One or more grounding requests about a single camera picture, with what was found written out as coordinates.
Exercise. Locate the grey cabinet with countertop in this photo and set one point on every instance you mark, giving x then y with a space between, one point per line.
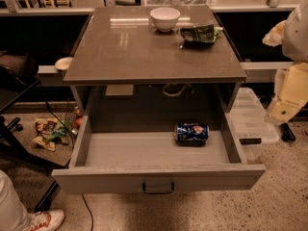
133 78

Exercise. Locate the white ceramic bowl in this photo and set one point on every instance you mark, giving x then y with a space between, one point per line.
164 18

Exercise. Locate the white and orange sneaker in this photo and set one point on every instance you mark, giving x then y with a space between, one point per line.
45 221

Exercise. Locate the red apple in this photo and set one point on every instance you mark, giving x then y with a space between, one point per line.
78 122

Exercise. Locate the blue pepsi can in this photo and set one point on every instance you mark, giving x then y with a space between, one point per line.
184 132

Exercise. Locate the clear plastic storage bin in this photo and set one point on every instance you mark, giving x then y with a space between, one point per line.
248 117

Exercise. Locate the white trouser leg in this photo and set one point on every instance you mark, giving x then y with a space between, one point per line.
13 214

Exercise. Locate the snack bags on floor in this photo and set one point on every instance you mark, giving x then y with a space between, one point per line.
50 130

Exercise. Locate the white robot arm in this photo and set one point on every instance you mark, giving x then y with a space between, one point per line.
291 84

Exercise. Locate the black drawer handle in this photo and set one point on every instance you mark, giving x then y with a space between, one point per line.
147 189

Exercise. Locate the black office chair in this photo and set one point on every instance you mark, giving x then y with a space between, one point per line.
18 76

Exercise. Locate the grey open top drawer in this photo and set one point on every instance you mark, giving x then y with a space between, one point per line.
120 162

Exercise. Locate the green chip bag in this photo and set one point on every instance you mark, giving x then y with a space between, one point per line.
202 33

